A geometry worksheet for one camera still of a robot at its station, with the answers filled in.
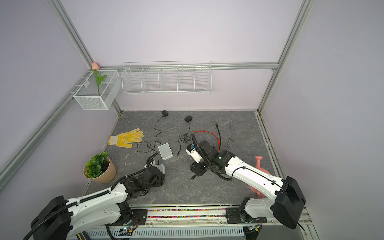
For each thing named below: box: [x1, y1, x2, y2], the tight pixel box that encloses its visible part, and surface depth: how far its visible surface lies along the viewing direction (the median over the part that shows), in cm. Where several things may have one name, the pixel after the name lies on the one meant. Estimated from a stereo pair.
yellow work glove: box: [108, 128, 144, 148], surface depth 107 cm
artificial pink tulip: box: [91, 62, 107, 97], surface depth 93 cm
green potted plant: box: [83, 152, 117, 184], surface depth 79 cm
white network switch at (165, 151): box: [157, 143, 173, 161], surface depth 98 cm
